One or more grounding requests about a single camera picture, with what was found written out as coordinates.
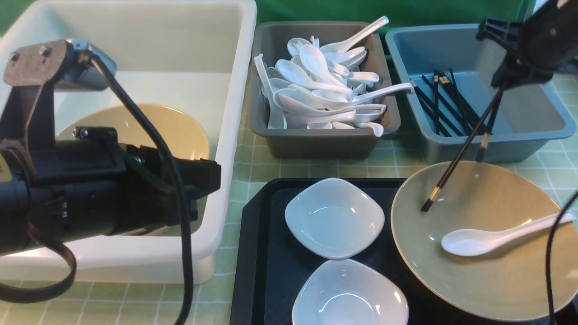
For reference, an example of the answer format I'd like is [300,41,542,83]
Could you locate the grey spoon bin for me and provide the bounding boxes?
[246,21,394,159]

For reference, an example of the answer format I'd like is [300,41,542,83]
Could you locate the black chopsticks in bin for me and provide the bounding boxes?
[410,68,481,137]

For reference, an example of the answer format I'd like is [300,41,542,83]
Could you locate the white soup spoon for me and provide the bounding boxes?
[440,214,558,257]

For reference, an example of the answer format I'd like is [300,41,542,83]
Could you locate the white square dish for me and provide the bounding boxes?
[284,178,385,260]
[291,259,409,325]

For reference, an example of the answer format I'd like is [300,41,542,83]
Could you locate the pile of white spoons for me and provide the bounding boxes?
[254,41,387,137]

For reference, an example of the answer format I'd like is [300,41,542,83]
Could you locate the large white plastic tub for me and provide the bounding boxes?
[1,0,257,284]

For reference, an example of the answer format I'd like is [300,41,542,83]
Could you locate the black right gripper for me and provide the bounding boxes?
[475,0,578,88]

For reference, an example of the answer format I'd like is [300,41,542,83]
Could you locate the green checkered tablecloth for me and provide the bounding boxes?
[1,97,577,325]

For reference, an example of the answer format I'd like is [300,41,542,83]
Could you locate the tan noodle bowl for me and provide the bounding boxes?
[391,161,560,321]

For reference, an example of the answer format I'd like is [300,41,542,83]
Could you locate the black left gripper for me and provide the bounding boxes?
[1,40,221,255]

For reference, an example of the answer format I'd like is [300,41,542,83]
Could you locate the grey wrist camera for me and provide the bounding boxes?
[55,37,117,92]

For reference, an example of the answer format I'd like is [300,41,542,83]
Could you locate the green backdrop cloth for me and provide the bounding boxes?
[0,0,537,46]

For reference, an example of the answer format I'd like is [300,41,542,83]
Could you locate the white spoon leaning left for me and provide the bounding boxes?
[254,53,288,130]

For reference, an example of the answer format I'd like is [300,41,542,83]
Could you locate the black serving tray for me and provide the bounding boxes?
[230,178,498,325]

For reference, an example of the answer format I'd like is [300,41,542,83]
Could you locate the black chopstick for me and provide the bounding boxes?
[421,82,510,212]
[475,88,504,162]

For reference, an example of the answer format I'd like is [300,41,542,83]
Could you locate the white spoon over rim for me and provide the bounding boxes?
[312,83,415,108]

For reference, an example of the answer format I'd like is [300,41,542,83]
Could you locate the white spoon sticking up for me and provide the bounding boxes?
[320,16,389,53]

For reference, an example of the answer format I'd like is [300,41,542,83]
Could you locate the top stacked tan bowl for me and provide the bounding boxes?
[55,104,211,236]

